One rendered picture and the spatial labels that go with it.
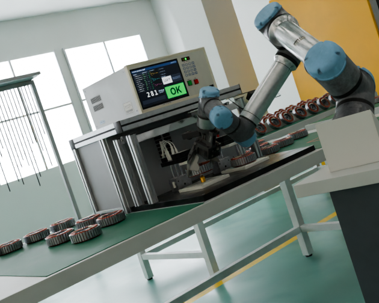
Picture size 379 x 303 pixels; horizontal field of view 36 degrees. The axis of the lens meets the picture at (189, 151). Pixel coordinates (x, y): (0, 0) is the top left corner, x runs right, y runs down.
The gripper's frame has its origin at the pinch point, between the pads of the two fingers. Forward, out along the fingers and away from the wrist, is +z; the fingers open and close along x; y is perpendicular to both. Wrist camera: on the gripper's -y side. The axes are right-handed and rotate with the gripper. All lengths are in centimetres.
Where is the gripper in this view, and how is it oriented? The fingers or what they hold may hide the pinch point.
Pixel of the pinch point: (199, 170)
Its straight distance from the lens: 232.2
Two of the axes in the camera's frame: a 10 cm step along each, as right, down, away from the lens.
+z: -0.6, 8.8, 4.7
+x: 7.2, -2.8, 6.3
